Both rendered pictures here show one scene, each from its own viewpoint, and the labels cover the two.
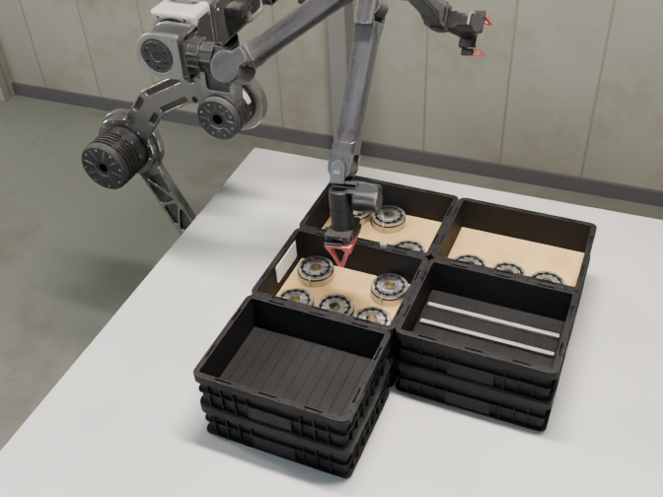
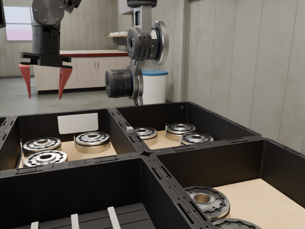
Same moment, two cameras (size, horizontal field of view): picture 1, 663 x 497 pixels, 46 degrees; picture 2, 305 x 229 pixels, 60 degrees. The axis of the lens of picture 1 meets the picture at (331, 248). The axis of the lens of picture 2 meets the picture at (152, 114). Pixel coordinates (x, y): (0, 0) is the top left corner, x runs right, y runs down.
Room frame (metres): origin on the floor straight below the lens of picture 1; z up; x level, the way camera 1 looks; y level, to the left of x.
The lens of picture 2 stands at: (1.29, -0.63, 1.15)
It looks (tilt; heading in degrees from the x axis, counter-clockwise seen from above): 16 degrees down; 46
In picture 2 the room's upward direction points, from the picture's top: straight up
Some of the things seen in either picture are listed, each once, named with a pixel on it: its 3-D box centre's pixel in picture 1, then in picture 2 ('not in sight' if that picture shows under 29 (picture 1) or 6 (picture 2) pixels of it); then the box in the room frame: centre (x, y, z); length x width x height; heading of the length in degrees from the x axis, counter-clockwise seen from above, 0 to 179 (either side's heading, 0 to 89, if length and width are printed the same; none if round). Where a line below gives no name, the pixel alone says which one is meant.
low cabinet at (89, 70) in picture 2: not in sight; (81, 69); (4.67, 5.41, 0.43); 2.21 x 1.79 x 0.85; 157
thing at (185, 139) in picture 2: (389, 215); (196, 139); (1.92, -0.18, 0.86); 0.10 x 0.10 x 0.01
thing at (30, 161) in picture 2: (334, 307); (46, 159); (1.52, 0.00, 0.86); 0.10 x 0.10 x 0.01
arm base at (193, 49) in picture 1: (202, 54); not in sight; (1.85, 0.30, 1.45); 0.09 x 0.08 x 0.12; 157
